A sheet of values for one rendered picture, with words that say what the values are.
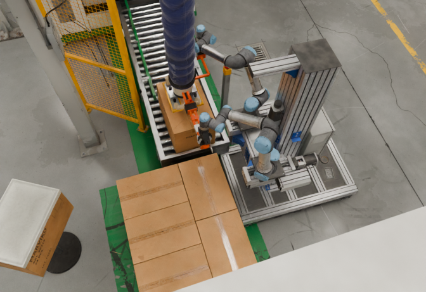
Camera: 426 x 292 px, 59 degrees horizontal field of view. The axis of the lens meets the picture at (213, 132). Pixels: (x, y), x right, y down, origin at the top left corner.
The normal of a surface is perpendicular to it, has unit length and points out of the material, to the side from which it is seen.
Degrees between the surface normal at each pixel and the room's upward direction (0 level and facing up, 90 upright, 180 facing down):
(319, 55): 0
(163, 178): 0
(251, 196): 0
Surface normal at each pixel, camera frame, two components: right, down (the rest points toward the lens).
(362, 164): 0.03, -0.51
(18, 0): 0.31, 0.82
